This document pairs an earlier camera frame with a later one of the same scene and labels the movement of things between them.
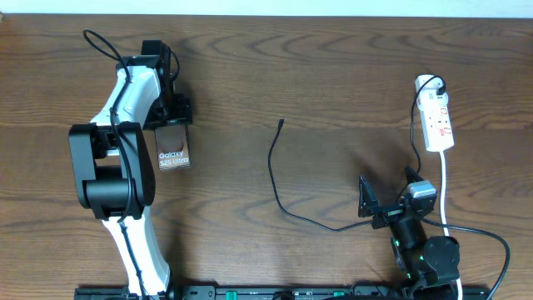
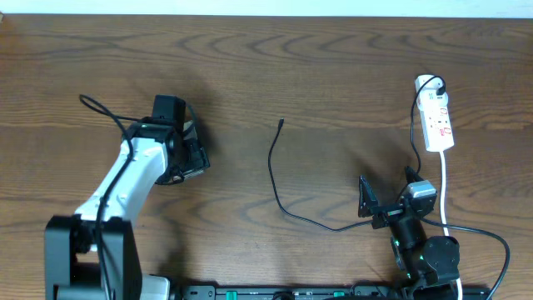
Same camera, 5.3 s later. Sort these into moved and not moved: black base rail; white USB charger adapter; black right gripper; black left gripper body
Moved: black left gripper body
Not moved: black right gripper; black base rail; white USB charger adapter
